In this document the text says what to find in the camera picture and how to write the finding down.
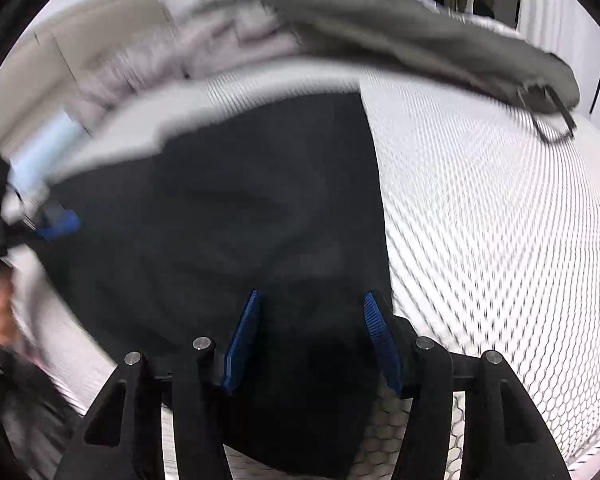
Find black rectangular strap buckle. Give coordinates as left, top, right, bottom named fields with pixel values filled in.
left=516, top=82, right=577, bottom=145

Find dark grey duvet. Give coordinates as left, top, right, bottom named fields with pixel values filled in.
left=260, top=0, right=580, bottom=114

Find white honeycomb mattress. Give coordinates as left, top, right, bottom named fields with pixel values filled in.
left=12, top=60, right=600, bottom=479

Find black pants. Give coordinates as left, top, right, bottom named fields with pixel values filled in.
left=33, top=92, right=390, bottom=479

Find light grey crumpled blanket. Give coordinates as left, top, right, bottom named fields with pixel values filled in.
left=65, top=0, right=302, bottom=131

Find white curtain right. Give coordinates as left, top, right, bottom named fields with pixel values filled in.
left=517, top=0, right=600, bottom=129

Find light blue bolster pillow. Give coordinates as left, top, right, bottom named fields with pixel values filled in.
left=9, top=112, right=88, bottom=193

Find beige upholstered headboard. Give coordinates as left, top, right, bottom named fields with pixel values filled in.
left=0, top=0, right=170, bottom=156

